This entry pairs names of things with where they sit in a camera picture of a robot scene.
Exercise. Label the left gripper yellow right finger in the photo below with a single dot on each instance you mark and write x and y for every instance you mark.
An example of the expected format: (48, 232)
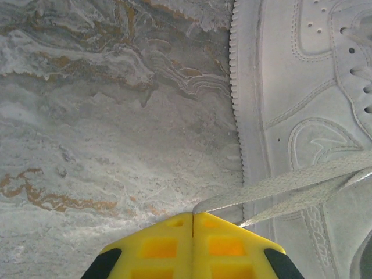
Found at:
(229, 250)

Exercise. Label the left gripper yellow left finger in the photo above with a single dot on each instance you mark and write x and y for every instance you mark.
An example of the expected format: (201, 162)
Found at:
(157, 250)

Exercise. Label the white leather sneaker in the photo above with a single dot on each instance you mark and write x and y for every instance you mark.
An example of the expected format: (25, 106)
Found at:
(290, 87)

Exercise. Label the white shoelace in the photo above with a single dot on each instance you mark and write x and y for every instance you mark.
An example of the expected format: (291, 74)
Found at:
(290, 180)

